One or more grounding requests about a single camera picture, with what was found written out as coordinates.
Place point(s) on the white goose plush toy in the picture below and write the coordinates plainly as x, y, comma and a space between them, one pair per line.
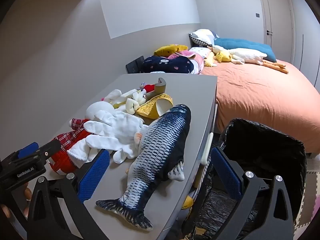
245, 53

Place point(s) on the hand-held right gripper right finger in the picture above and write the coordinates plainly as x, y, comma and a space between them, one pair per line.
226, 175

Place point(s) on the navy printed blanket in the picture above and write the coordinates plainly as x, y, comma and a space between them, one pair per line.
165, 65

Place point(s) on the blue fish plush toy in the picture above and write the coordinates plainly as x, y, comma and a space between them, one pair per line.
155, 150

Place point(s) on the red plush heart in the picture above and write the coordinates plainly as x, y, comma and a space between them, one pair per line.
150, 88

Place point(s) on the white patterned pillow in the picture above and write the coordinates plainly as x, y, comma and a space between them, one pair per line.
200, 51

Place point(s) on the red plaid cloth doll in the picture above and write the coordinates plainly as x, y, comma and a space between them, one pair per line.
66, 140

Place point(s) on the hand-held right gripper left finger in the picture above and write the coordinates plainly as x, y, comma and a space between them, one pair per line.
93, 177

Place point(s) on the black wall panel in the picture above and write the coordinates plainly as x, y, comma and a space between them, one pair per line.
133, 66

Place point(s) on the white cotton glove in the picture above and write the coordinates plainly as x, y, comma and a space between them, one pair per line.
77, 152
117, 127

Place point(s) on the blue cushion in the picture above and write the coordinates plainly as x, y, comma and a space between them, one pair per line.
250, 45

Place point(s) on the pink blanket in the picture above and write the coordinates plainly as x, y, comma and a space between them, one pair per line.
186, 53

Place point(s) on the yellow plush cushion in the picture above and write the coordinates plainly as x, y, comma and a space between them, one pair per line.
170, 49

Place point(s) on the checked pillow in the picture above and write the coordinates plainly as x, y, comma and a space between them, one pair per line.
202, 36

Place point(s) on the yellow tissue packet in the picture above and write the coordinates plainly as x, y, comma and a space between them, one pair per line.
150, 108

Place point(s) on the grey door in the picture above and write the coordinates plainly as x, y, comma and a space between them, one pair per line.
277, 17

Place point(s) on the bin with black bag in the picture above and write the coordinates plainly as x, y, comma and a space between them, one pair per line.
262, 150

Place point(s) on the bed with orange sheet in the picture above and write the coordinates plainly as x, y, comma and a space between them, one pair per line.
262, 95

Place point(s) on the person's left hand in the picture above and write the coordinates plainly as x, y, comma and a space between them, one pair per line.
27, 193

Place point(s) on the yellow duck plush toy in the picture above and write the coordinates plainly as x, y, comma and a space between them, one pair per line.
223, 57

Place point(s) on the white rabbit plush toy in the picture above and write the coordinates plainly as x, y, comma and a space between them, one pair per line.
96, 110

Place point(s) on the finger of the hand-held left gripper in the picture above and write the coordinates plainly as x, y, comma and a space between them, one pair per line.
28, 148
50, 148

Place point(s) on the foam floor mat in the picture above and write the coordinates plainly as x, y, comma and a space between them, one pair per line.
312, 180

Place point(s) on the white sponge brush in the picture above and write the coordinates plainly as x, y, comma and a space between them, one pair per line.
132, 106

